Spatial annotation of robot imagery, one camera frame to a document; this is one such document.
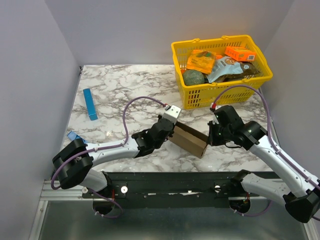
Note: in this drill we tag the yellow plastic basket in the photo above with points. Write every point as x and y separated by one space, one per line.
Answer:
202 95

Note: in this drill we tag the light blue snack bag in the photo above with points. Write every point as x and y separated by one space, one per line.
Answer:
222 68

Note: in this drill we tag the small blue block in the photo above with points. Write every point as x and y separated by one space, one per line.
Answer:
74 136

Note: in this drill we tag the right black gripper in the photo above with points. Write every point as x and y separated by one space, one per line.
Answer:
213 133

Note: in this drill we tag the aluminium frame rail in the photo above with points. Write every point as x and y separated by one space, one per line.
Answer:
75 194

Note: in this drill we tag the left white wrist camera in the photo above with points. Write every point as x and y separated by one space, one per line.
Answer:
171 113

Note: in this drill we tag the green round melon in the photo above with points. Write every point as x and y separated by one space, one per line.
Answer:
193 77

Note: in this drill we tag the long blue bar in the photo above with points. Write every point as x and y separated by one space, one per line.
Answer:
91 110

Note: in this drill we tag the dark brown snack bag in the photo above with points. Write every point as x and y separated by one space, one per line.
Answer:
246 71

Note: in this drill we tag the orange snack pouch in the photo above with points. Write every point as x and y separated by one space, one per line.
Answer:
201 60

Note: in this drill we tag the orange carton box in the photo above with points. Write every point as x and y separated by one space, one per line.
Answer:
240 54

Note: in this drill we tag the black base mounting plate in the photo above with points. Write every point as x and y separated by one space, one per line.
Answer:
163 190

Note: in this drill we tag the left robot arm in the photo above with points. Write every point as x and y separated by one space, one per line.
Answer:
74 164

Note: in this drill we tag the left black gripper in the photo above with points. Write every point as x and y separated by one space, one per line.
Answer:
166 119

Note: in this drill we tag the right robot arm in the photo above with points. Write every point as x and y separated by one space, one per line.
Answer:
299 191

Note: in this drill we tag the brown cardboard box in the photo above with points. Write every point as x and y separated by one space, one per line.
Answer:
189 139

